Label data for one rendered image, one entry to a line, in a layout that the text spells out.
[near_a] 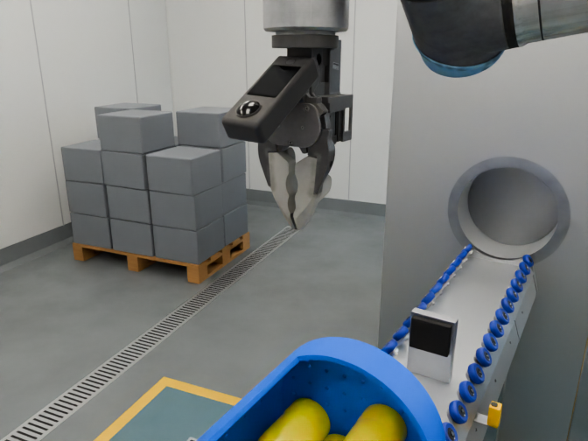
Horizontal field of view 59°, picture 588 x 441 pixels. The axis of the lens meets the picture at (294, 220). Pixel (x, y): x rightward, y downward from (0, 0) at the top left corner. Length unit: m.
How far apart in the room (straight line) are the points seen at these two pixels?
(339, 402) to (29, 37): 4.26
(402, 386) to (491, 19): 0.47
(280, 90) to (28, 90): 4.28
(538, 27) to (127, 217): 3.74
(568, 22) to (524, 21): 0.04
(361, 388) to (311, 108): 0.45
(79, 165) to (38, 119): 0.68
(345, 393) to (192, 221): 2.99
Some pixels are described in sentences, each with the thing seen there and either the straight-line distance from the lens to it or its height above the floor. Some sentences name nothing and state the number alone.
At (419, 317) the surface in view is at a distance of 1.21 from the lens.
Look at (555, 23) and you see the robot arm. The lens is 0.57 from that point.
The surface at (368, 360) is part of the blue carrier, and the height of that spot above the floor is 1.23.
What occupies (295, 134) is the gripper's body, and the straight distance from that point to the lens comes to 0.56.
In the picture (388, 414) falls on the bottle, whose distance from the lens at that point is 0.81.
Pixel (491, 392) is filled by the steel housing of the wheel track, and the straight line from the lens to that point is 1.37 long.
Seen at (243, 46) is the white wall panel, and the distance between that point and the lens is 5.64.
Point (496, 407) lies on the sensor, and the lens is 1.21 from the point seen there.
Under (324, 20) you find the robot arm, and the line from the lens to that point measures 0.54.
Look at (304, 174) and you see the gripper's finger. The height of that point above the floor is 1.52.
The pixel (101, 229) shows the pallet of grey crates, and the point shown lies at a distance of 4.32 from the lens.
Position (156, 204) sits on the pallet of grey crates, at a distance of 3.90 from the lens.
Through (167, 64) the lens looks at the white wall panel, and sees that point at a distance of 6.10.
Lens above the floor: 1.65
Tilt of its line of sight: 18 degrees down
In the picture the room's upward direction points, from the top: straight up
